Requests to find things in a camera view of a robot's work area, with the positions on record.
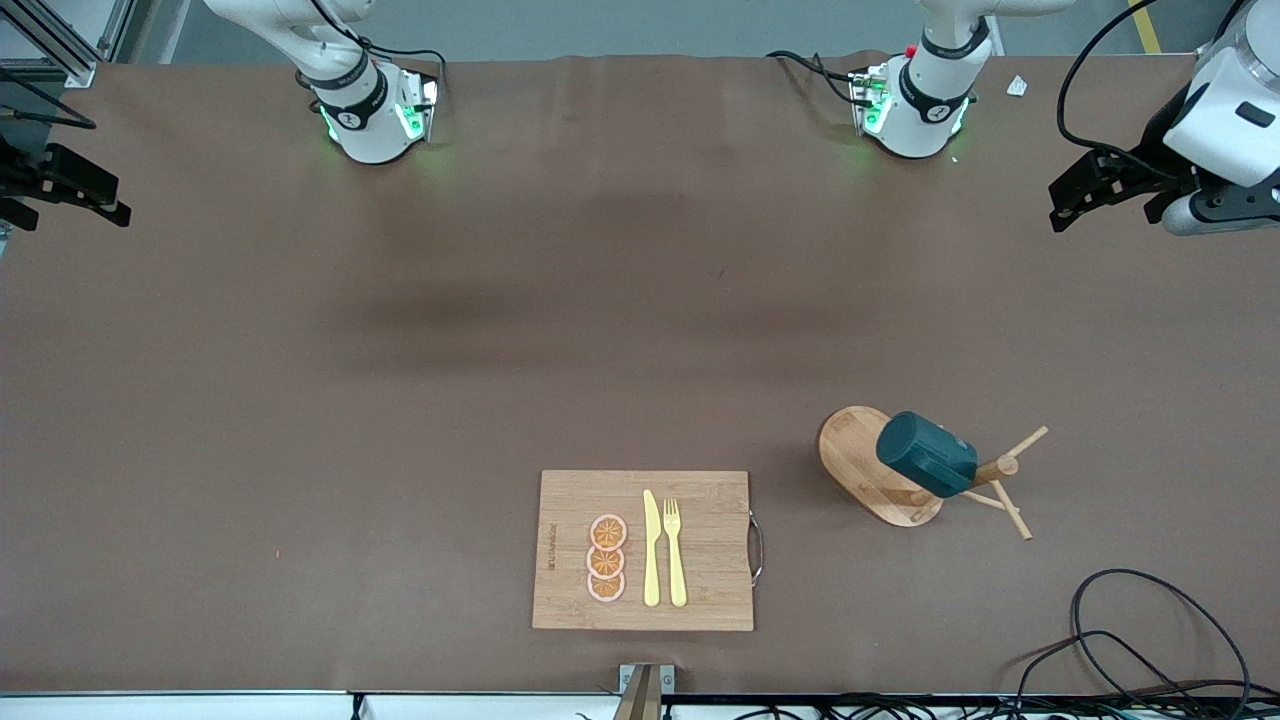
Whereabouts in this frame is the yellow plastic knife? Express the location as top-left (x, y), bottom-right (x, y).
top-left (642, 489), bottom-right (662, 608)

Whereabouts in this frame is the bamboo cutting board with handle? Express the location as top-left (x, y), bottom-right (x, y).
top-left (532, 470), bottom-right (765, 633)

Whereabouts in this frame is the teal HOME mug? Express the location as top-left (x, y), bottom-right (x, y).
top-left (876, 411), bottom-right (979, 499)

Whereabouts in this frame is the wooden mug tree stand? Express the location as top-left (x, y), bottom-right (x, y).
top-left (818, 405), bottom-right (1051, 542)

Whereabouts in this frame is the black looped table cable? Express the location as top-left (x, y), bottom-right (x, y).
top-left (1070, 568), bottom-right (1253, 706)
top-left (1015, 630), bottom-right (1211, 720)

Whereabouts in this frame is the black arm base cable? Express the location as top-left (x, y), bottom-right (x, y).
top-left (766, 50), bottom-right (863, 109)
top-left (305, 0), bottom-right (448, 96)

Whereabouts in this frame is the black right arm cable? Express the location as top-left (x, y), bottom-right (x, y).
top-left (0, 65), bottom-right (97, 131)

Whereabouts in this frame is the aluminium frame profile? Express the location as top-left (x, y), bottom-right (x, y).
top-left (0, 0), bottom-right (136, 89)

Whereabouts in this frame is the yellow plastic fork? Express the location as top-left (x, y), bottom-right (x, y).
top-left (663, 498), bottom-right (689, 608)

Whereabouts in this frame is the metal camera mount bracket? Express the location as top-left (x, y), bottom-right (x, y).
top-left (618, 663), bottom-right (676, 720)

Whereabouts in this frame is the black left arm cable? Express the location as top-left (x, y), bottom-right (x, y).
top-left (1057, 0), bottom-right (1256, 186)

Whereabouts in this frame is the silver arm base connector block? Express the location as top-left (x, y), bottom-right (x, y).
top-left (850, 65), bottom-right (893, 136)
top-left (398, 72), bottom-right (441, 143)

